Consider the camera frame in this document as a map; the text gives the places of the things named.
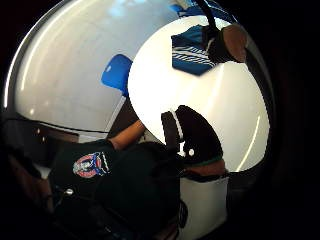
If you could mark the white round plate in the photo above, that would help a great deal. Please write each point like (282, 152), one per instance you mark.
(213, 110)

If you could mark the blue striped packet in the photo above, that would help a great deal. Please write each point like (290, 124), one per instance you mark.
(190, 55)

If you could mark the blue chair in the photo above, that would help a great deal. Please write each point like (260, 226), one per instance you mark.
(116, 73)

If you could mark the the person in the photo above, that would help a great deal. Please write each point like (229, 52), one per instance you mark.
(110, 186)

